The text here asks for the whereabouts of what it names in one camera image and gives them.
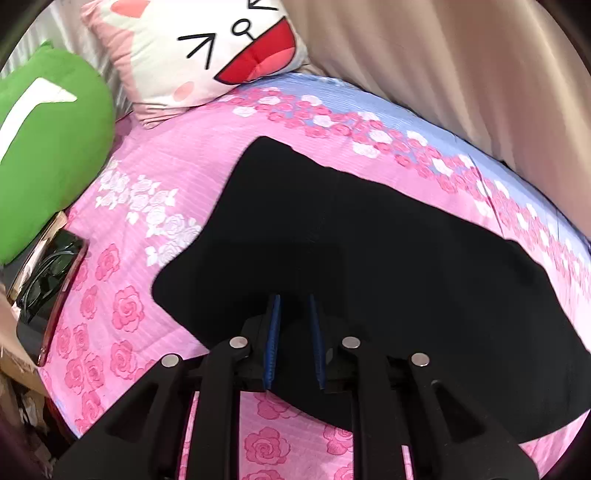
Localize pink floral bed sheet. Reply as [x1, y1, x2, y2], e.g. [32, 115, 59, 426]
[39, 71, 591, 480]

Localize grey satin cloth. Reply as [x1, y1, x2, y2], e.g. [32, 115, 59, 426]
[0, 0, 134, 121]

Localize beige curtain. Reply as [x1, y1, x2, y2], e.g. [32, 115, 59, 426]
[281, 0, 591, 241]

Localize black pants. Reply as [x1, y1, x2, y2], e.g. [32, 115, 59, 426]
[152, 136, 591, 444]

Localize green plush pillow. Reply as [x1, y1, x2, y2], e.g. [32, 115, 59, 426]
[0, 41, 116, 266]

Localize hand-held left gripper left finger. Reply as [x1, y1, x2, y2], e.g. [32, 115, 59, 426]
[53, 294, 282, 480]

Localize white cat face pillow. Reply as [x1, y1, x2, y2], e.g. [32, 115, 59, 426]
[81, 0, 310, 130]

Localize cardboard box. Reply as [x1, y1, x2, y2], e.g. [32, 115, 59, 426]
[0, 281, 49, 430]

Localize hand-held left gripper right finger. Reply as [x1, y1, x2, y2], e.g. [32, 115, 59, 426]
[307, 294, 540, 480]

